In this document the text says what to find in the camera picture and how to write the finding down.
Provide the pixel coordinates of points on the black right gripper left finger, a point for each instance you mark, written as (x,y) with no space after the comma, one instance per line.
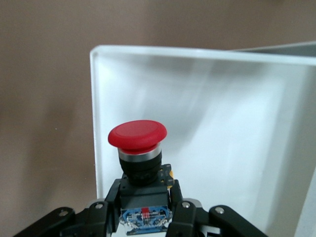
(81,224)

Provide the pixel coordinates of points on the white plastic drawer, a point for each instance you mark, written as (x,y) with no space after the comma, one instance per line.
(222,111)

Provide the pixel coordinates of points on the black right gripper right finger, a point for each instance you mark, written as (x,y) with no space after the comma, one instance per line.
(197,224)

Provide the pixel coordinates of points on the red mushroom push button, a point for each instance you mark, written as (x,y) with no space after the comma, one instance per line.
(137,135)

